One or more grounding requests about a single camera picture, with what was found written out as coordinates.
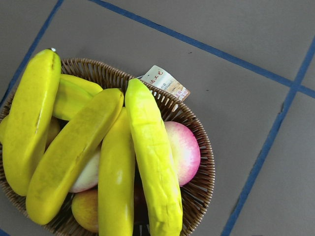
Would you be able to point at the light yellow-green toy banana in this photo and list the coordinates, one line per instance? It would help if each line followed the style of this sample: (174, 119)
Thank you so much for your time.
(155, 162)

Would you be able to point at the small yellow toy banana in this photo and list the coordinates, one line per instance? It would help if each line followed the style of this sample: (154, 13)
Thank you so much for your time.
(73, 94)

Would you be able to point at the glossy yellow toy banana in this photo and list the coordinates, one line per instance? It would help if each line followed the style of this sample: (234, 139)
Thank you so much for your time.
(116, 180)

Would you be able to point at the pink white toy peach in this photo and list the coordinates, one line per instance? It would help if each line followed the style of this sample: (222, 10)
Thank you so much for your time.
(185, 151)

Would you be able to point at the pale pink toy apple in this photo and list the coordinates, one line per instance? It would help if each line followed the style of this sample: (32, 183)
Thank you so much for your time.
(89, 175)

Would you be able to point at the paper tag on basket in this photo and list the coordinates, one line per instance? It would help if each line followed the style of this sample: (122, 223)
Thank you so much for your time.
(166, 82)

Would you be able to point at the orange yellow toy mango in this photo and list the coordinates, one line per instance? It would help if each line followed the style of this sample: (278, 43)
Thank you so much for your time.
(85, 209)

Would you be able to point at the long yellow toy banana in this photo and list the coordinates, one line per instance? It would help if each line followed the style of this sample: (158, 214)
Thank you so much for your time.
(29, 119)

